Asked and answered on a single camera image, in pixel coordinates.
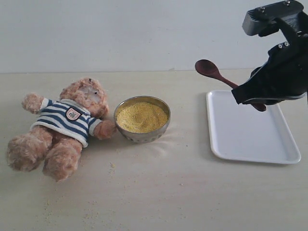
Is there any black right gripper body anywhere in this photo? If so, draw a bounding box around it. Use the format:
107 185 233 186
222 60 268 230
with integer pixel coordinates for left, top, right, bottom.
264 16 308 96

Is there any tan teddy bear striped sweater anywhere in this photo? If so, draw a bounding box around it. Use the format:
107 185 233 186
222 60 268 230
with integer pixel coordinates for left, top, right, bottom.
5 77 116 182

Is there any steel bowl of yellow millet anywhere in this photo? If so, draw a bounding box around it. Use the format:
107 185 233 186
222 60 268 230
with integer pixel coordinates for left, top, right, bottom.
114 96 171 143

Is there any white rectangular plastic tray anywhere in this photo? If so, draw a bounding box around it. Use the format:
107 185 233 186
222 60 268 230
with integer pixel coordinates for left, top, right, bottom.
206 90 301 165

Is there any dark red wooden spoon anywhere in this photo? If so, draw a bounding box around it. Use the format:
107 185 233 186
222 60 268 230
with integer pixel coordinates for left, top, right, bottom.
195 59 267 112

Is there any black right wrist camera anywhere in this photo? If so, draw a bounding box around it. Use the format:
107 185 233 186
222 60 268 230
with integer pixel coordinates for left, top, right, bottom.
242 0 305 37

